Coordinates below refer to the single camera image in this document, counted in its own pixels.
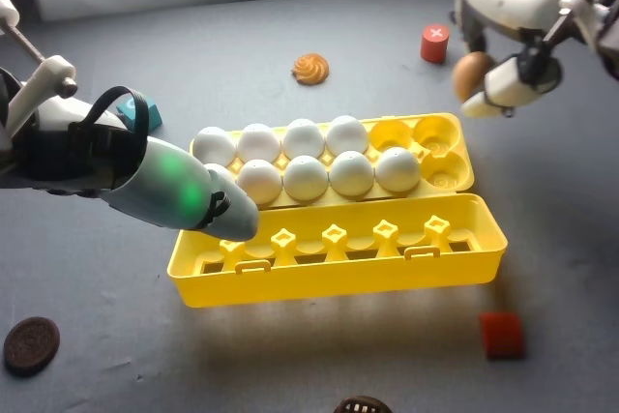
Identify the yellow plastic egg box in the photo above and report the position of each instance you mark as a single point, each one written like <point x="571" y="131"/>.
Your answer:
<point x="338" y="273"/>

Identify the brown toy egg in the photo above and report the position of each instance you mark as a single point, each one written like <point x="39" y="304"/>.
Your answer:
<point x="469" y="74"/>

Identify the round chocolate toy cookie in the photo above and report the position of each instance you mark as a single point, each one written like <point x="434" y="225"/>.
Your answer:
<point x="31" y="346"/>

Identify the brown toy basket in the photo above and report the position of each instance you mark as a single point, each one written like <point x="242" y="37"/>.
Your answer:
<point x="362" y="405"/>

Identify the orange swirl toy cookie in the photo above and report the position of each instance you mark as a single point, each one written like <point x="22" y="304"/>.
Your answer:
<point x="310" y="69"/>

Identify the red cylinder with white cross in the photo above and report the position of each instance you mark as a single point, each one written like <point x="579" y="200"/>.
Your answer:
<point x="433" y="45"/>

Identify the red arch block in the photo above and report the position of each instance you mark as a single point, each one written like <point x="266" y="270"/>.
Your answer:
<point x="502" y="336"/>

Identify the teal number block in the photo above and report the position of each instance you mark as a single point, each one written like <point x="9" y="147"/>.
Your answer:
<point x="152" y="115"/>

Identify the grey table cloth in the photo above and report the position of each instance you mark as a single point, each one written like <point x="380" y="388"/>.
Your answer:
<point x="97" y="287"/>

